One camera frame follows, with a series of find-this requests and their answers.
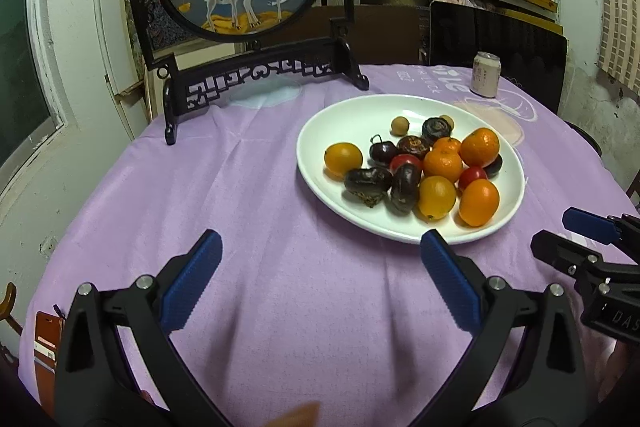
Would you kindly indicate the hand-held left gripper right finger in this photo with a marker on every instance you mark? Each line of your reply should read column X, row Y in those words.
column 450, row 282

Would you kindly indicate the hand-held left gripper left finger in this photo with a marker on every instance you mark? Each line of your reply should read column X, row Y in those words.
column 192, row 282

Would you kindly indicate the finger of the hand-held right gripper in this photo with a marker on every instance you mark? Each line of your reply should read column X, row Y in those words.
column 560, row 252
column 590, row 227

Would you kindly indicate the orange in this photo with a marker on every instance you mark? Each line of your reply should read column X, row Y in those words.
column 479, row 203
column 343, row 158
column 437, row 198

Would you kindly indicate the red cherry tomato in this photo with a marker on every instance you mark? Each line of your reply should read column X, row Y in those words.
column 472, row 176
column 405, row 161

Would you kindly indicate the dark purple plum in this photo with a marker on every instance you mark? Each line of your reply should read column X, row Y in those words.
column 494, row 166

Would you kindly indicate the large tangerine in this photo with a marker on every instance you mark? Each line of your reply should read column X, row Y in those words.
column 480, row 147

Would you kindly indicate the small tangerine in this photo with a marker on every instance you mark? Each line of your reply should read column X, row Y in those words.
column 446, row 142

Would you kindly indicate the pale yellow longan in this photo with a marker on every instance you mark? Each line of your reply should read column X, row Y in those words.
column 400, row 125

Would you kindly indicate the white round plate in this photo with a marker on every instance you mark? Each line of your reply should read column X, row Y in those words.
column 350, row 117

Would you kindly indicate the person's right hand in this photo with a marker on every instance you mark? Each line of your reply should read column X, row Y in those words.
column 617, row 372

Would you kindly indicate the black round stool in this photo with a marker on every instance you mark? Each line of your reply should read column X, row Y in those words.
column 585, row 137

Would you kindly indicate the purple printed tablecloth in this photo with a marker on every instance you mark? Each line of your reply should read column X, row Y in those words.
column 225, row 187

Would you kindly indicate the brown bag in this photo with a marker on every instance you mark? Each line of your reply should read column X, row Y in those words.
column 45, row 342

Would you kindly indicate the pale drink can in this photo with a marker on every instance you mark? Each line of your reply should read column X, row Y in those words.
column 486, row 74

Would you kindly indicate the black chair back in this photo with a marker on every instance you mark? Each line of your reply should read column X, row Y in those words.
column 495, row 42

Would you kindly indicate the brick pattern cloth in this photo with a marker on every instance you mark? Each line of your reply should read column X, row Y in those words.
column 617, row 7

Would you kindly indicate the pink cloth bundle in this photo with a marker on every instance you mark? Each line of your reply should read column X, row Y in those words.
column 460, row 2

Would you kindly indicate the white board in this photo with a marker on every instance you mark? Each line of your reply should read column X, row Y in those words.
column 115, row 32

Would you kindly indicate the window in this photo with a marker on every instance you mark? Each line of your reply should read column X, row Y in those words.
column 20, row 57

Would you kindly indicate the white wall outlet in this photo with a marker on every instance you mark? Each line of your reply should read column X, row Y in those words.
column 48, row 247

